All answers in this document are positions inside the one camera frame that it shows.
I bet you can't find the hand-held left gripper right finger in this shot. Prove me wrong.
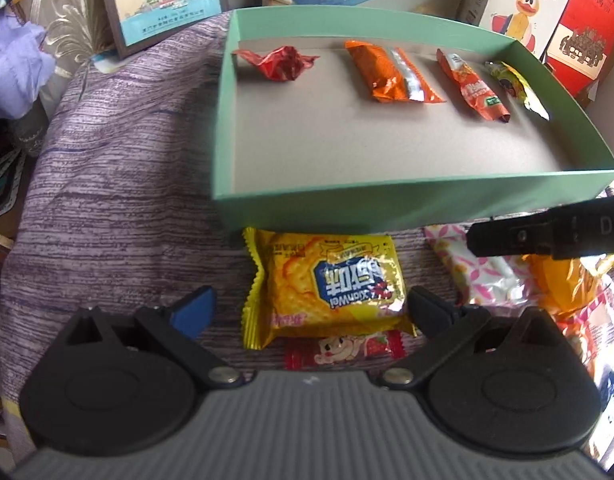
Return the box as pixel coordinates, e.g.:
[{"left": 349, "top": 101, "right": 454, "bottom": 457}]
[{"left": 379, "top": 286, "right": 563, "bottom": 387}]

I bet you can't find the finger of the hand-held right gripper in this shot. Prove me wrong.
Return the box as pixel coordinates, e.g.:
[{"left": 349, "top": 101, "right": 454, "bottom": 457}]
[{"left": 467, "top": 210, "right": 556, "bottom": 258}]

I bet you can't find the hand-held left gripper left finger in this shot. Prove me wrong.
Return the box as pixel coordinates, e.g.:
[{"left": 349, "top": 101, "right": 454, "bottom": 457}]
[{"left": 67, "top": 285, "right": 243, "bottom": 388}]

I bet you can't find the pink floral white packet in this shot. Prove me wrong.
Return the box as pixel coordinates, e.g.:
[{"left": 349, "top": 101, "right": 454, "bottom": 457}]
[{"left": 423, "top": 224, "right": 530, "bottom": 311}]

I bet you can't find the orange yellow snack packet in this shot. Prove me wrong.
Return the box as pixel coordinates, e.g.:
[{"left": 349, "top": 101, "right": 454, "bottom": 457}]
[{"left": 522, "top": 251, "right": 614, "bottom": 321}]

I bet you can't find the red white candy packet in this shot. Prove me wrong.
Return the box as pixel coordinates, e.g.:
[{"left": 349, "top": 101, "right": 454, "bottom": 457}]
[{"left": 285, "top": 332, "right": 405, "bottom": 372}]

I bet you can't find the yellow cracker packet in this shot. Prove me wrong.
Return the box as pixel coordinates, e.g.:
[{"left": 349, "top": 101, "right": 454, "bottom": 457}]
[{"left": 242, "top": 227, "right": 418, "bottom": 351}]

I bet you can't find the green cardboard box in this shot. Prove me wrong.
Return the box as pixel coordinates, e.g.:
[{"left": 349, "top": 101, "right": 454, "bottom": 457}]
[{"left": 210, "top": 6, "right": 614, "bottom": 233}]

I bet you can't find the long orange snack packet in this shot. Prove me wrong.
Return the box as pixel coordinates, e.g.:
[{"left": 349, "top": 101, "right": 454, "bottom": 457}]
[{"left": 435, "top": 48, "right": 511, "bottom": 124}]

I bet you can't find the yellow green snack packet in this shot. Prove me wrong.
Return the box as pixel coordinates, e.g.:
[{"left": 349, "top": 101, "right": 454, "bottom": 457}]
[{"left": 484, "top": 60, "right": 550, "bottom": 122}]

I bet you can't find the red gift bag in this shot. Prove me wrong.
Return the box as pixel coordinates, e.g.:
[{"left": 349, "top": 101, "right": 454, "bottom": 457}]
[{"left": 544, "top": 0, "right": 614, "bottom": 97}]

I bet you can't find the white duck toy box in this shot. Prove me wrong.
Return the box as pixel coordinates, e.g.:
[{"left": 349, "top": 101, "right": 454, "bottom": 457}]
[{"left": 459, "top": 0, "right": 583, "bottom": 58}]

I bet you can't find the dark patterned cloth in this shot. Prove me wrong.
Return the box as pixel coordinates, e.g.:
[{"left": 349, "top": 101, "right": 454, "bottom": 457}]
[{"left": 0, "top": 120, "right": 34, "bottom": 223}]

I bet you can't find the crumpled red candy wrapper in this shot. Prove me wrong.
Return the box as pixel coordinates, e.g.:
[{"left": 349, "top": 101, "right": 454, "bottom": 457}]
[{"left": 232, "top": 46, "right": 321, "bottom": 82}]

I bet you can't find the blue white booklet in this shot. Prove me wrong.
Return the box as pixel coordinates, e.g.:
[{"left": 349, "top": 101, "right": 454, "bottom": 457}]
[{"left": 89, "top": 52, "right": 124, "bottom": 74}]

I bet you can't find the lavender cloth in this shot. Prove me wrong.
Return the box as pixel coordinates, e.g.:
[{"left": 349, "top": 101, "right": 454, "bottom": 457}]
[{"left": 0, "top": 10, "right": 56, "bottom": 122}]

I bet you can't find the embroidered lace curtain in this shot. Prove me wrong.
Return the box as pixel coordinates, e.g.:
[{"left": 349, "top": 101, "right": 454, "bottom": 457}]
[{"left": 29, "top": 0, "right": 118, "bottom": 111}]

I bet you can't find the brown framed pastry box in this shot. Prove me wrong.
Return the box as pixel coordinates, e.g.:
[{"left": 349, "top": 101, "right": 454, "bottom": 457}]
[{"left": 96, "top": 0, "right": 230, "bottom": 58}]

